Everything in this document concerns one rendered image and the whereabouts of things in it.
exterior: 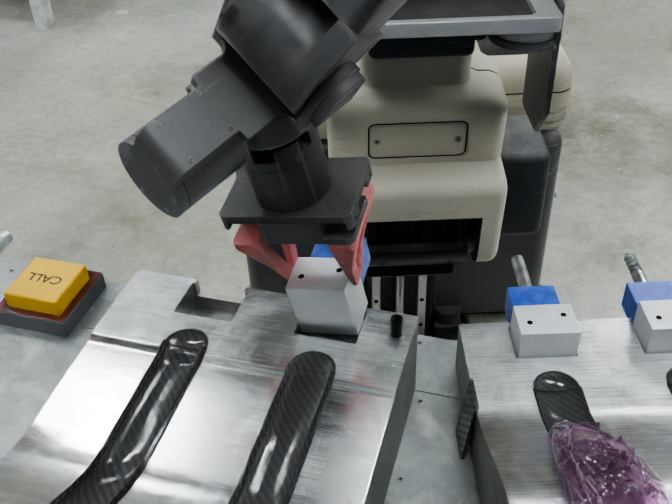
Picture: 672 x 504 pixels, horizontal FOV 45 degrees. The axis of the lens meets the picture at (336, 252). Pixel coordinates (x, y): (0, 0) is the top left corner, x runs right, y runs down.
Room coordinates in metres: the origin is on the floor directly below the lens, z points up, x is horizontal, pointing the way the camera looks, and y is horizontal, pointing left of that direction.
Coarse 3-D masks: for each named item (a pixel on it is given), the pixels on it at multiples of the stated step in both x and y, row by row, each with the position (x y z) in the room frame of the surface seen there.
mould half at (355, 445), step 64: (128, 320) 0.51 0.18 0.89; (192, 320) 0.50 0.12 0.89; (256, 320) 0.50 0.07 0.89; (384, 320) 0.49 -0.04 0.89; (64, 384) 0.44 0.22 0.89; (128, 384) 0.44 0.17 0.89; (192, 384) 0.43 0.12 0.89; (256, 384) 0.43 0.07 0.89; (384, 384) 0.42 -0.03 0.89; (64, 448) 0.38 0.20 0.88; (192, 448) 0.37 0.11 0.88; (320, 448) 0.37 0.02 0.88; (384, 448) 0.38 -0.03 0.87
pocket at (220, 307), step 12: (192, 288) 0.55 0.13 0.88; (192, 300) 0.55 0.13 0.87; (204, 300) 0.55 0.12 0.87; (216, 300) 0.55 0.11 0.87; (228, 300) 0.54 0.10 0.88; (240, 300) 0.54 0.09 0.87; (180, 312) 0.52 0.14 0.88; (192, 312) 0.54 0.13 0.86; (204, 312) 0.54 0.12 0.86; (216, 312) 0.54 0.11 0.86; (228, 312) 0.54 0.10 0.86
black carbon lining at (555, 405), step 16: (544, 384) 0.45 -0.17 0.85; (560, 384) 0.45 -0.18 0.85; (576, 384) 0.44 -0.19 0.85; (544, 400) 0.43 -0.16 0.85; (560, 400) 0.43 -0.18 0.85; (576, 400) 0.43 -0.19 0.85; (544, 416) 0.41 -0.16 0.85; (560, 416) 0.42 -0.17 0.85; (576, 416) 0.42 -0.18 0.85; (592, 416) 0.41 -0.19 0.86
